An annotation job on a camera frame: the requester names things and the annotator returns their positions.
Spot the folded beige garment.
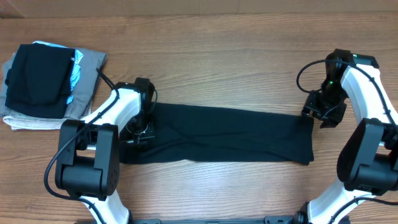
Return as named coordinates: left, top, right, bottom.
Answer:
left=2, top=112, right=72, bottom=130

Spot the folded black garment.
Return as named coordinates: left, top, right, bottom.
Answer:
left=5, top=44, right=75, bottom=119

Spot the folded grey garment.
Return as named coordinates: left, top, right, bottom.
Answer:
left=1, top=48, right=106, bottom=122

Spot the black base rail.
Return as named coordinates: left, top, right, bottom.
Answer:
left=74, top=214, right=312, bottom=224

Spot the folded light blue garment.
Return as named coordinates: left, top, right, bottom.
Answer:
left=33, top=40, right=84, bottom=91

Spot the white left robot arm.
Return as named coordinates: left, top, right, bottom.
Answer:
left=49, top=78, right=157, bottom=223

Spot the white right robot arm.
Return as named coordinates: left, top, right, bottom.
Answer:
left=291, top=49, right=397, bottom=224

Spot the black t-shirt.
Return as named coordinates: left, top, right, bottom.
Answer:
left=119, top=103, right=314, bottom=165

